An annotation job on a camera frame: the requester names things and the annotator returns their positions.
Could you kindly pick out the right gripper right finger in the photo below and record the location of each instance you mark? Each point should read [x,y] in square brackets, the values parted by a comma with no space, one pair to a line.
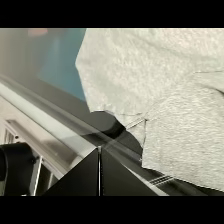
[118,178]

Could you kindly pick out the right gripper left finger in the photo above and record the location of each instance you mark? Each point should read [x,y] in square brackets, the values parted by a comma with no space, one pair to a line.
[83,178]

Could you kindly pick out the grey T-shirt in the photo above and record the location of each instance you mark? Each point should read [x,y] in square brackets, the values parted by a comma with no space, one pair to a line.
[173,100]

